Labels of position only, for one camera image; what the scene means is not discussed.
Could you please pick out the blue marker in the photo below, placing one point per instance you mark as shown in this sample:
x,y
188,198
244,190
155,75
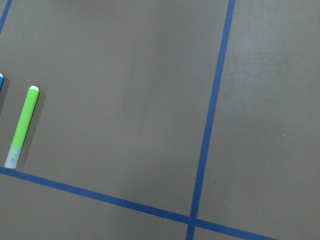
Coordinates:
x,y
1,80

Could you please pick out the green marker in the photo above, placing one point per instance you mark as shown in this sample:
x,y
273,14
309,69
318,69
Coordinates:
x,y
22,127

